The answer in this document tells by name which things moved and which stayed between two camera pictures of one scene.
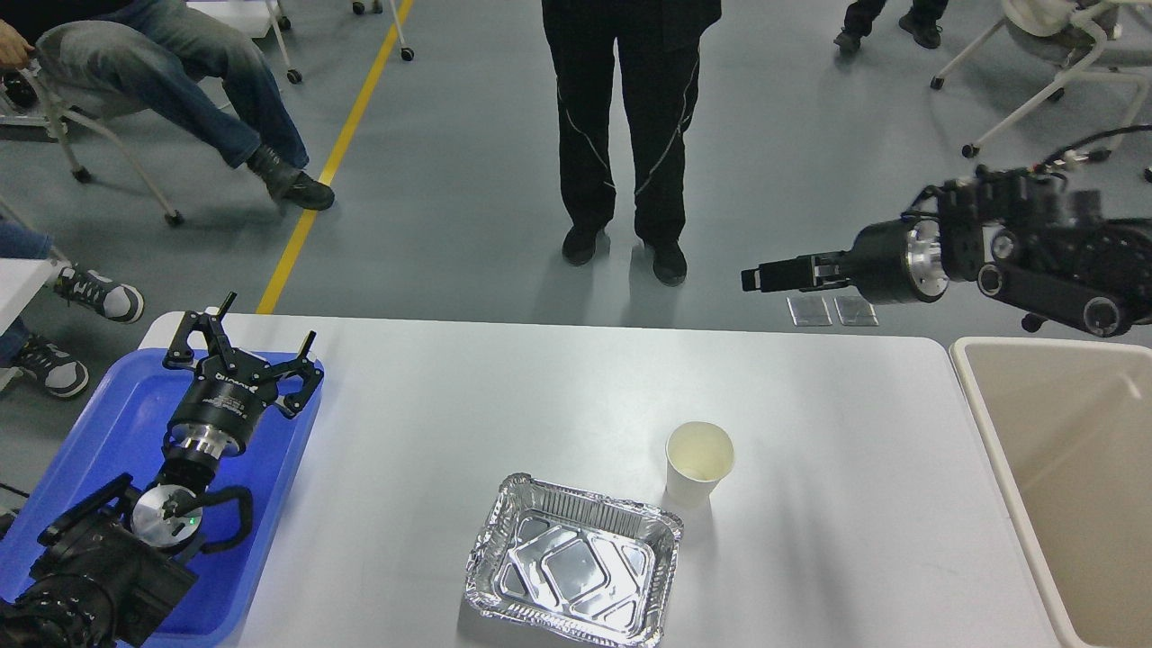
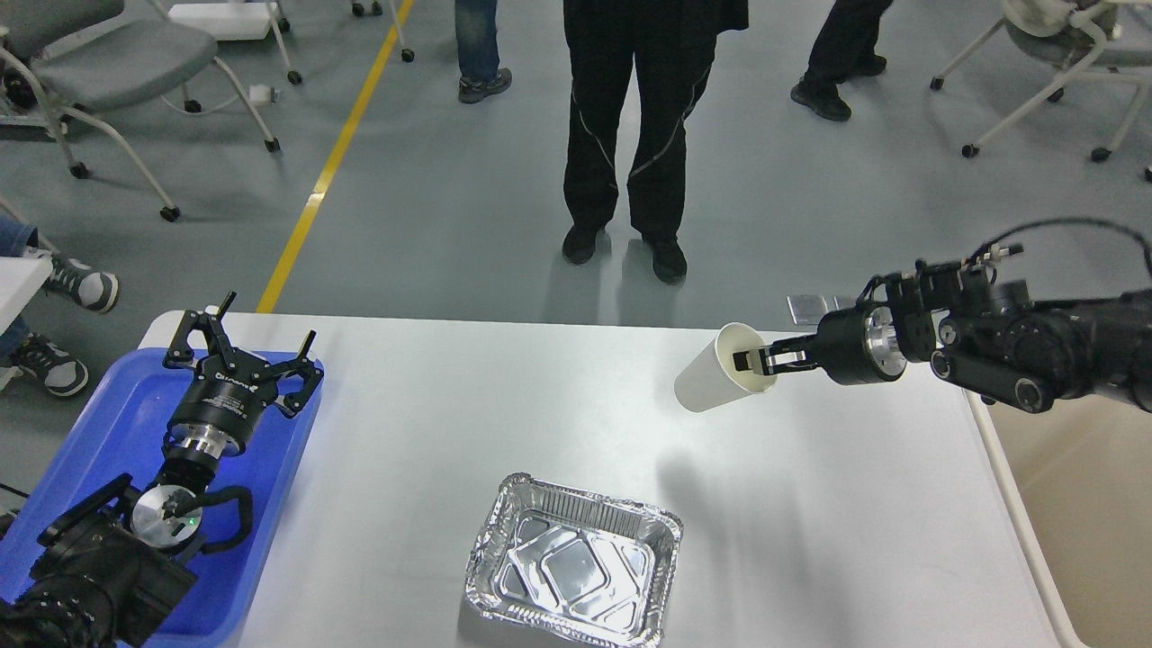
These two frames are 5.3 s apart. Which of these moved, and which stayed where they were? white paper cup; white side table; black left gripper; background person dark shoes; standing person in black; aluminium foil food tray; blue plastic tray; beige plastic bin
Moved: white paper cup; background person dark shoes
Stayed: standing person in black; black left gripper; blue plastic tray; white side table; beige plastic bin; aluminium foil food tray
